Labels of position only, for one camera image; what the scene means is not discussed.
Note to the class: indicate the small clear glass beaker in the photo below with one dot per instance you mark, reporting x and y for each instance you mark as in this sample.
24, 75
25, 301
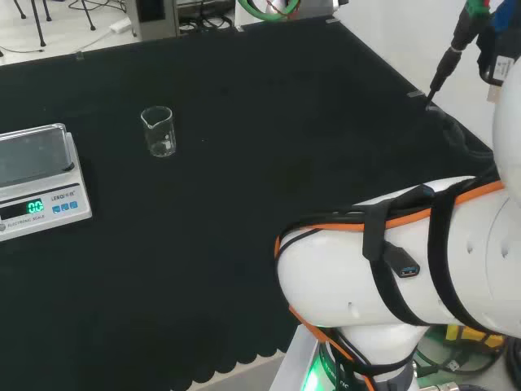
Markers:
162, 134

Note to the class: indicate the black bench cloth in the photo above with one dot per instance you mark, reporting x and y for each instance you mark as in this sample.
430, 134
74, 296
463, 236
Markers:
228, 171

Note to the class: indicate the black usb connector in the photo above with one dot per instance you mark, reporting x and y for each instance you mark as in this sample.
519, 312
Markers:
403, 260

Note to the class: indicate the grey metal cabinet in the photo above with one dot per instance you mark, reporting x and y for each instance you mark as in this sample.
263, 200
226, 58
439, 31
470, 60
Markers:
154, 20

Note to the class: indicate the electronic balance with steel pan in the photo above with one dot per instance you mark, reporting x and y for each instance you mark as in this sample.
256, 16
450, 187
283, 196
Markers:
36, 191

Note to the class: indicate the black tripod legs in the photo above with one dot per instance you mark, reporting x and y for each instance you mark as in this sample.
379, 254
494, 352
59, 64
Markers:
37, 22
87, 16

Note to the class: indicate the yellow stop button box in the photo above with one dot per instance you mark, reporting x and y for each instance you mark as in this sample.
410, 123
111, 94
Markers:
472, 334

